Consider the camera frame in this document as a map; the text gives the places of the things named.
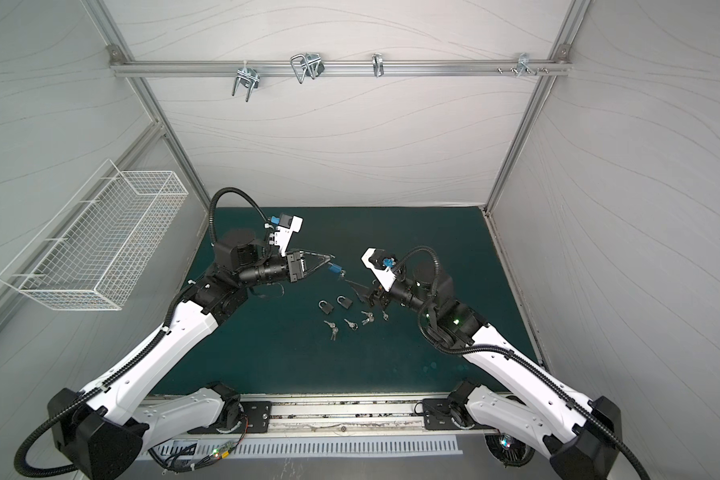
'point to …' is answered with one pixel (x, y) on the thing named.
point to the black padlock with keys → (325, 306)
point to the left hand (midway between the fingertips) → (333, 256)
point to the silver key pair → (334, 329)
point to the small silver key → (385, 316)
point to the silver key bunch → (370, 317)
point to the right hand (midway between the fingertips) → (366, 258)
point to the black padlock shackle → (344, 301)
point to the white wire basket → (88, 254)
